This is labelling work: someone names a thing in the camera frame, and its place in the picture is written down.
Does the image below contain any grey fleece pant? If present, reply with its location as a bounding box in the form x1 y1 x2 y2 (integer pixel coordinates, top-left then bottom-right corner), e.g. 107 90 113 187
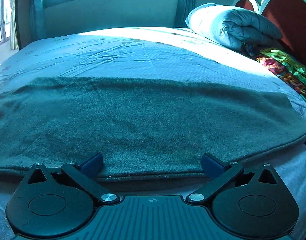
0 77 306 181

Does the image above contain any red heart-shaped headboard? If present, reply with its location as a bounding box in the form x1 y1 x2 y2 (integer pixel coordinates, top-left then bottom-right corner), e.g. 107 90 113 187
233 0 306 66

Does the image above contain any folded light blue duvet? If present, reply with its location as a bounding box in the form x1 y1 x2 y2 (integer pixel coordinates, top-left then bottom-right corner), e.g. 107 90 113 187
186 3 283 50

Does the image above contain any light blue embroidered bed sheet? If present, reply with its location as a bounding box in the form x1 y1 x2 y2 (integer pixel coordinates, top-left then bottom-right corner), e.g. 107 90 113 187
0 26 306 240

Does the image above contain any pale side curtain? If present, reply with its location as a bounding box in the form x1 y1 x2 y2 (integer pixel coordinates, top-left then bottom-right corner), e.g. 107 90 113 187
9 0 19 50

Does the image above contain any dark blue curtain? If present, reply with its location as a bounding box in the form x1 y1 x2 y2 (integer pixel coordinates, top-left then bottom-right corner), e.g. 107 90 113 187
175 0 196 28

